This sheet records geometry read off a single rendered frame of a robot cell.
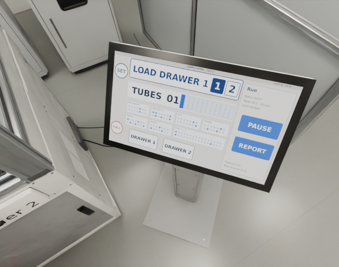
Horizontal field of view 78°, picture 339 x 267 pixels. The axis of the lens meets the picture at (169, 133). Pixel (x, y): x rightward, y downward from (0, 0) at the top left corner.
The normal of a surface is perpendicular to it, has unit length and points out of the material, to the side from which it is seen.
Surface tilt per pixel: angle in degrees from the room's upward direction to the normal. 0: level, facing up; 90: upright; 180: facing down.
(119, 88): 50
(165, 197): 5
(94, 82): 1
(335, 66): 90
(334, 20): 90
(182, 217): 3
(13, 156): 90
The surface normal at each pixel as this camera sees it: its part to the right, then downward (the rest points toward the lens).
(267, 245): -0.05, -0.50
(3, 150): 0.54, 0.72
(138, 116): -0.28, 0.32
